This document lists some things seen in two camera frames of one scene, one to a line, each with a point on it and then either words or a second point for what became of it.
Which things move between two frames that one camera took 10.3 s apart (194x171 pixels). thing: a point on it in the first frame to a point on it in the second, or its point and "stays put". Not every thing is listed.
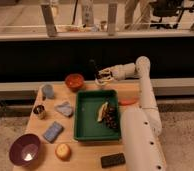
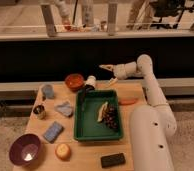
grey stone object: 65,108 stays put
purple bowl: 25,149 stays put
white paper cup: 101,81 to 91,80
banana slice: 102,111 stays put
